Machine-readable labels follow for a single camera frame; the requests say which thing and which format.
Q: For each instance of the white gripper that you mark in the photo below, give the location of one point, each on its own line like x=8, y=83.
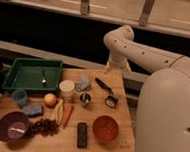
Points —
x=122, y=65

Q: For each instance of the blue grey towel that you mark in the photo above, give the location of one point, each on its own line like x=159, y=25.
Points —
x=83, y=83

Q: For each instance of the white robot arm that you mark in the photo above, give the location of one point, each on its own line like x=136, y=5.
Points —
x=163, y=117

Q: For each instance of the small metal cup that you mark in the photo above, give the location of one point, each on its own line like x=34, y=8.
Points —
x=85, y=99

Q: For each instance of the white paper cup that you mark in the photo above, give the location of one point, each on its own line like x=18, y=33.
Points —
x=67, y=89

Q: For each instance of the small blue cup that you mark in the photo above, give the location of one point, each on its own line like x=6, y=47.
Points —
x=20, y=96

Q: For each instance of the orange bowl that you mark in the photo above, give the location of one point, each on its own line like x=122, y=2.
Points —
x=105, y=129

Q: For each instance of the orange carrot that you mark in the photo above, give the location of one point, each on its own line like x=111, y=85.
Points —
x=67, y=113

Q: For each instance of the yellow banana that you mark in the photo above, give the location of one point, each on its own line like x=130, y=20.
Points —
x=57, y=112

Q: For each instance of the metal spoon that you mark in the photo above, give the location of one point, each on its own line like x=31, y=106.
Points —
x=44, y=80

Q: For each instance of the black remote control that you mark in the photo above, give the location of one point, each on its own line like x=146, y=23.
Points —
x=82, y=135

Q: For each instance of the red yellow apple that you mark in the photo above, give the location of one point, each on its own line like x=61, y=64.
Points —
x=50, y=100

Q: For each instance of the green plastic tray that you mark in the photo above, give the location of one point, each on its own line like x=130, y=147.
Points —
x=27, y=74

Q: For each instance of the dark grape bunch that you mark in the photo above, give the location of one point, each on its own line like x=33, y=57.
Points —
x=44, y=127

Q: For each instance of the blue sponge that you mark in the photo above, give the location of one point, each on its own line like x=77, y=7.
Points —
x=33, y=110

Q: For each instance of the purple bowl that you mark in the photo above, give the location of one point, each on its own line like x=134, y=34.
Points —
x=13, y=126

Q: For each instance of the black handled scoop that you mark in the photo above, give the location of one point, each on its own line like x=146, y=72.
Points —
x=111, y=101

